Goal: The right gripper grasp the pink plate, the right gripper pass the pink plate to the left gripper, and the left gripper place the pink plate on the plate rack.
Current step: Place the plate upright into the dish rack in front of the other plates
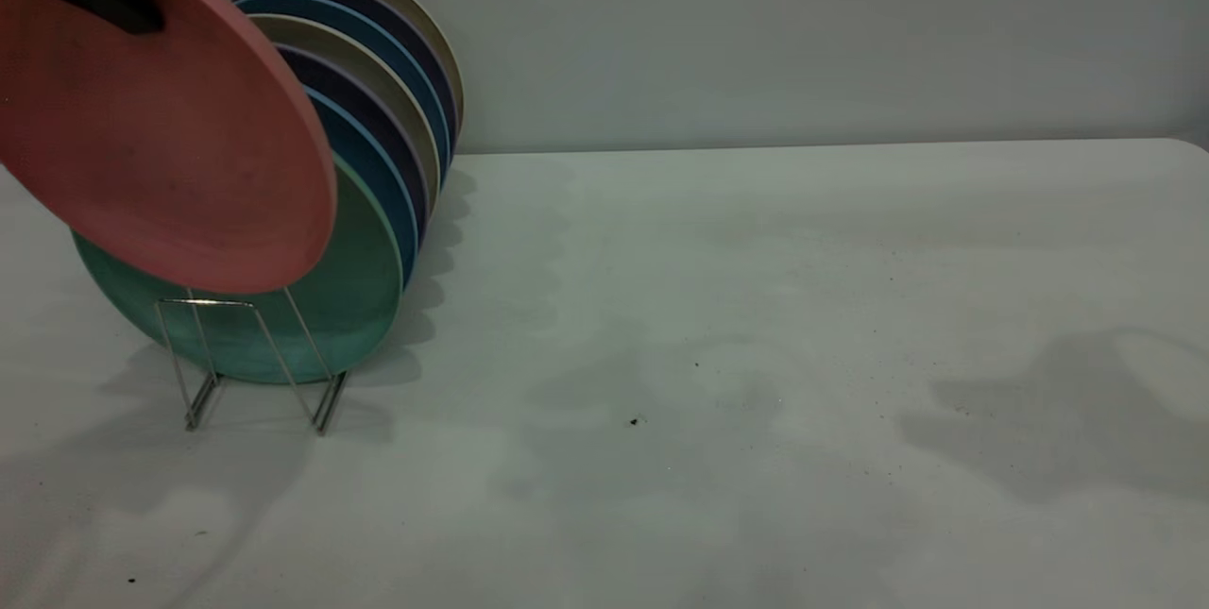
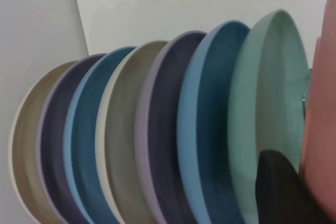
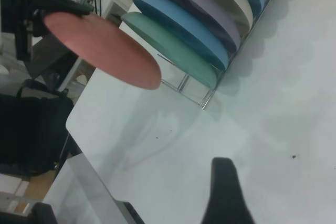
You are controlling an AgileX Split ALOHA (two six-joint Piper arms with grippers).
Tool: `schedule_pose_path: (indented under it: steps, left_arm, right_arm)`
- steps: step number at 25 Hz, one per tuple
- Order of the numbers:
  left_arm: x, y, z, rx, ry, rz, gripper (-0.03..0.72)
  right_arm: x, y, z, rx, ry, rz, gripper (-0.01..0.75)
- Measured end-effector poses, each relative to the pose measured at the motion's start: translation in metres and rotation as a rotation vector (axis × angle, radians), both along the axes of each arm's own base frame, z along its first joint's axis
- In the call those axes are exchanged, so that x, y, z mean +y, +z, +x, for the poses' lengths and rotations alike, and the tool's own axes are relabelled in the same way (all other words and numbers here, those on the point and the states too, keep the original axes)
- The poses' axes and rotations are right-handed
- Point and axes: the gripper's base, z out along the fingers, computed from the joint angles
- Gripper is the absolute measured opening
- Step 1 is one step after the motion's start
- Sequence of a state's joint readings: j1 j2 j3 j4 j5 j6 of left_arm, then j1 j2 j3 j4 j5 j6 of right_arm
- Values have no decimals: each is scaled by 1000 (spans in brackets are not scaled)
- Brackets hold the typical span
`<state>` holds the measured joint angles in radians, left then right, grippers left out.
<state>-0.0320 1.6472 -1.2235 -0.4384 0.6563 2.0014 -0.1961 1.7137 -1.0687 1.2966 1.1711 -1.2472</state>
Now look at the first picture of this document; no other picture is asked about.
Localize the pink round plate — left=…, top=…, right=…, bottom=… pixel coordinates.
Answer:
left=0, top=0, right=339, bottom=296

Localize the blue round plate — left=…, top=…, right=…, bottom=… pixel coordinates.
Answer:
left=231, top=0, right=452, bottom=181
left=302, top=85, right=421, bottom=290

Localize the purple round plate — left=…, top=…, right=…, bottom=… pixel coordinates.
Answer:
left=274, top=43, right=433, bottom=242
left=234, top=0, right=460, bottom=157

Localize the green round plate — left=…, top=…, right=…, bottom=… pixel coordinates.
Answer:
left=74, top=156, right=405, bottom=385

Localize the metal wire plate rack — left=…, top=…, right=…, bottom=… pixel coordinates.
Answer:
left=154, top=286, right=350, bottom=437

